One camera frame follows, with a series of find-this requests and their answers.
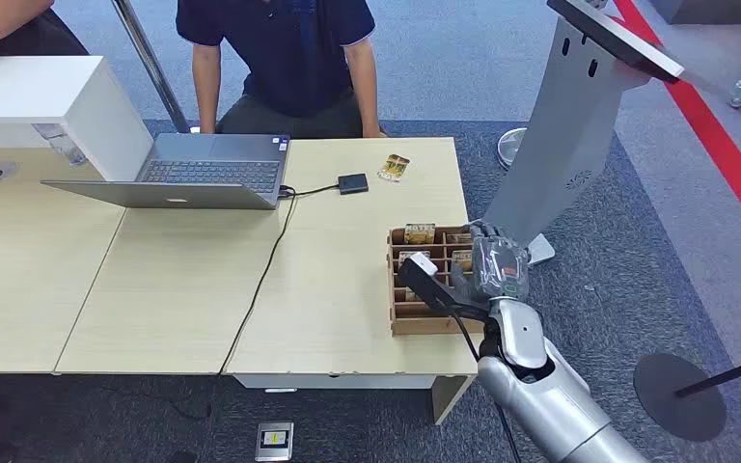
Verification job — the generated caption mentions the black round stanchion base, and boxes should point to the black round stanchion base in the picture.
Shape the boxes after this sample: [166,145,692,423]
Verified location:
[633,353,728,444]

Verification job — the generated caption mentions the wooden card holder box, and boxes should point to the wooden card holder box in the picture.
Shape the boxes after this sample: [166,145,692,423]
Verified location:
[387,223,494,338]

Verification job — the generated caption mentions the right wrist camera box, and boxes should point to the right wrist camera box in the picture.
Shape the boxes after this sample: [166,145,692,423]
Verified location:
[398,252,469,314]

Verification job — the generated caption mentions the wooden desk leg panel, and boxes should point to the wooden desk leg panel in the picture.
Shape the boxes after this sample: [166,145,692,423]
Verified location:
[430,374,478,427]

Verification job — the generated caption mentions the grey open laptop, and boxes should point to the grey open laptop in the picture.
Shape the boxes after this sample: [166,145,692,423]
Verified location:
[41,132,292,211]

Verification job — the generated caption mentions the small black card reader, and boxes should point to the small black card reader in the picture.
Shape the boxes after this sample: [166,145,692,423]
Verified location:
[337,173,371,196]

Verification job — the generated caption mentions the black stanchion pole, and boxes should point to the black stanchion pole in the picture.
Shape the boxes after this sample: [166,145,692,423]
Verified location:
[673,349,741,399]

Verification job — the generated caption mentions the short black reader cable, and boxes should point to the short black reader cable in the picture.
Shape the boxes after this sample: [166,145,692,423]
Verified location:
[278,183,341,200]

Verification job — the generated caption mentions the round silver floor base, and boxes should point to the round silver floor base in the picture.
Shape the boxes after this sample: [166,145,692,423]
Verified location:
[497,126,529,172]

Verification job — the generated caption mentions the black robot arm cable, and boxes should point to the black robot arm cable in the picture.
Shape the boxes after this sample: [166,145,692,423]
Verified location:
[450,305,524,463]

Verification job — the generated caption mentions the long black power cable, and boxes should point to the long black power cable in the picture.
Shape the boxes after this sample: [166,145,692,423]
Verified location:
[216,191,299,376]

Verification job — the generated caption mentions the slanted metal pole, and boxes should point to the slanted metal pole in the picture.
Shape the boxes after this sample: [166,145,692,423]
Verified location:
[110,0,192,135]

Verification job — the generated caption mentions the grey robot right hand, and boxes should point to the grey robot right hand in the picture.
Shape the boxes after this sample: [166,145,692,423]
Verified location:
[450,220,531,308]

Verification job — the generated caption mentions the person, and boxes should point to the person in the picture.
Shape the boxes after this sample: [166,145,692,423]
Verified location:
[175,0,389,141]
[0,0,89,64]

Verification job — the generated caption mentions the clear plastic holder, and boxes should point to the clear plastic holder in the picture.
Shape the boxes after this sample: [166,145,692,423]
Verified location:
[31,123,88,168]

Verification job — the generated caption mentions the red barrier belt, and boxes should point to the red barrier belt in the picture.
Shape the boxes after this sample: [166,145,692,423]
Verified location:
[612,0,741,259]

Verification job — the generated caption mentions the black kiosk screen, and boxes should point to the black kiosk screen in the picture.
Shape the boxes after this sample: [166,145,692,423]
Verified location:
[546,0,686,85]

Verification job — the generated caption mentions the white counter box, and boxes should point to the white counter box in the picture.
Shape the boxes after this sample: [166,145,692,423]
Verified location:
[0,55,155,182]

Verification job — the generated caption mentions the silver kiosk stand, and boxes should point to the silver kiosk stand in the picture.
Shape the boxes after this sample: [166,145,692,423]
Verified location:
[481,15,654,267]

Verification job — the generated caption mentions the metal floor socket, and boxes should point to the metal floor socket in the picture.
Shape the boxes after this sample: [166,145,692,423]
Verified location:
[254,422,295,463]

